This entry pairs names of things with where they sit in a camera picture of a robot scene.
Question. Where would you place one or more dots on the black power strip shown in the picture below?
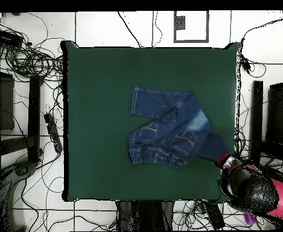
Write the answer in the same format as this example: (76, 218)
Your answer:
(53, 131)
(214, 216)

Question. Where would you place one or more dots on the blue denim jeans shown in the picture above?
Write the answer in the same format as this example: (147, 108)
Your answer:
(170, 125)

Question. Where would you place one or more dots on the purple object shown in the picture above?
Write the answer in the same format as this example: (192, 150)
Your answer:
(249, 218)

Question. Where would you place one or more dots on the black power adapter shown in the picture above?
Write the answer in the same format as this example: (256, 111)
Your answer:
(245, 64)

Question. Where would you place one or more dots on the black table frame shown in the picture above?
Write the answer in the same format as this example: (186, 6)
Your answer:
(33, 108)
(257, 108)

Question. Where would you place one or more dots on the grey round stand base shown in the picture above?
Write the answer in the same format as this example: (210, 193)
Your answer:
(23, 169)

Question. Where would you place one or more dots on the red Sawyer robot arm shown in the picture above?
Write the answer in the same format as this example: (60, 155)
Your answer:
(259, 191)

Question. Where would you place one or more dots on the dark green table cloth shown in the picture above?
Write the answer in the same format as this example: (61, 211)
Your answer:
(102, 96)

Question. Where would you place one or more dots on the black box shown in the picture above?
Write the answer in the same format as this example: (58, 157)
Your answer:
(6, 37)

